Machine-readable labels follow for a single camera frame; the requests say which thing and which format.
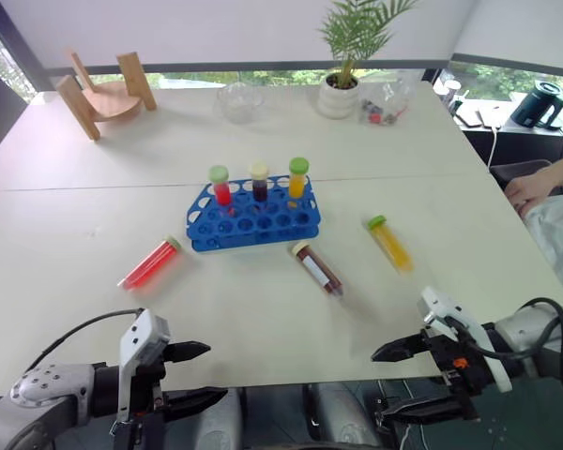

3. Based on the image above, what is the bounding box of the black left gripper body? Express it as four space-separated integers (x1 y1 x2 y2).
114 345 173 450

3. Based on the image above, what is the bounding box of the clear bag of small parts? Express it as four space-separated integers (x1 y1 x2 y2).
358 69 418 128

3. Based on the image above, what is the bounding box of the green palm plant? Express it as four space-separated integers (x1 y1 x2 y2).
317 0 421 90

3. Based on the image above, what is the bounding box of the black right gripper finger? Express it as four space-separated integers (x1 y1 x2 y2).
371 329 435 364
376 395 473 426

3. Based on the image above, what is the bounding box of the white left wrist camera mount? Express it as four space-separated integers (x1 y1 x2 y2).
115 307 172 425

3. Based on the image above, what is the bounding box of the white charging cable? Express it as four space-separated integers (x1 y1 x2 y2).
484 124 502 169

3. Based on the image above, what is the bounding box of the person's white garment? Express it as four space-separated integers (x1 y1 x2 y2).
520 190 563 311

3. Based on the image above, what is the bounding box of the brown tube cream cap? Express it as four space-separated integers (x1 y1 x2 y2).
288 241 345 298

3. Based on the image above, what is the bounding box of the orange tube green cap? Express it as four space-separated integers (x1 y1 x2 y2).
287 156 311 207

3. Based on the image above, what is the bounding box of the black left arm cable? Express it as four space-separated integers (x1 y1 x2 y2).
24 307 145 376

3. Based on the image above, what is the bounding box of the blue test tube rack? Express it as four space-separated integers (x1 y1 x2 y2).
185 173 324 257

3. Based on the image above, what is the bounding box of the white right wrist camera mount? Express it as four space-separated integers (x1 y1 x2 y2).
417 286 514 394

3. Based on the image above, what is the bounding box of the yellow tube green cap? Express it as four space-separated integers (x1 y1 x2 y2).
366 214 416 274

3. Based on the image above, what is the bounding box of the dark monitor panel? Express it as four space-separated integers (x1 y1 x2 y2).
0 60 30 171

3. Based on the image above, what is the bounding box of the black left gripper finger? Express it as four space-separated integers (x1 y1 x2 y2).
163 340 212 365
161 385 229 422

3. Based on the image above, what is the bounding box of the wooden stand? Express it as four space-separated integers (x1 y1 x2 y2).
54 46 159 143

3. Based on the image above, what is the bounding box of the clear glass bowl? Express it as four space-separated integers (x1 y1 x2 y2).
215 81 265 125

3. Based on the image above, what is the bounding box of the dark purple tube cream cap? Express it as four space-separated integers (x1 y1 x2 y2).
249 160 270 203

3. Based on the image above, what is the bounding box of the dark green electric kettle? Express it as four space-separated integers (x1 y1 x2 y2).
510 79 563 131

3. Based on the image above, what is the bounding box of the dark grey chair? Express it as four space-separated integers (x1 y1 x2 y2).
489 158 554 191

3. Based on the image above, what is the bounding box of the white ribbed plant pot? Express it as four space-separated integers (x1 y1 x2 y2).
315 72 362 120

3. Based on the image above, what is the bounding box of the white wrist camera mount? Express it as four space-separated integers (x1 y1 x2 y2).
417 286 514 394
115 307 172 425

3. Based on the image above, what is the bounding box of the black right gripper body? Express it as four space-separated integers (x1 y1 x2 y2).
420 326 495 422

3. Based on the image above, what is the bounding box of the person's bare hand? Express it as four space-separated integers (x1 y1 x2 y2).
503 166 555 218

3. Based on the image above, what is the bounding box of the red tube green cap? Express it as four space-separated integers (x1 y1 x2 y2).
207 164 236 218
116 234 185 293

